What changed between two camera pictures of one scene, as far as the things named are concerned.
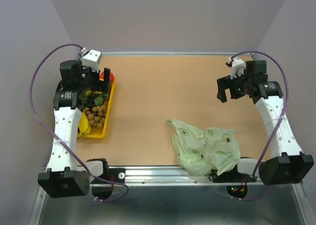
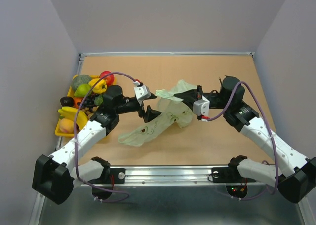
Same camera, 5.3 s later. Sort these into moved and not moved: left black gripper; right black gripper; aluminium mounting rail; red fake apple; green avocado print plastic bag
Moved: green avocado print plastic bag; right black gripper; left black gripper
Not moved: aluminium mounting rail; red fake apple
